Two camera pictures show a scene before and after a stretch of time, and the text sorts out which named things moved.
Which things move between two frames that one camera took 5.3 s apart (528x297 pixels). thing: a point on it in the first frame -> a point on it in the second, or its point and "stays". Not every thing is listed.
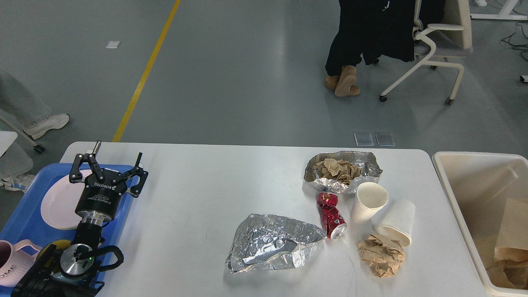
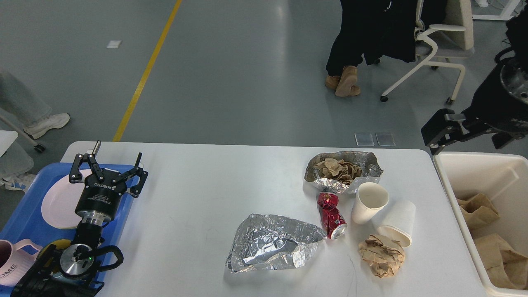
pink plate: (59, 200) stays
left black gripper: (100, 199) stays
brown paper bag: (511, 242) -> (478, 211)
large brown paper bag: (503, 273) stays
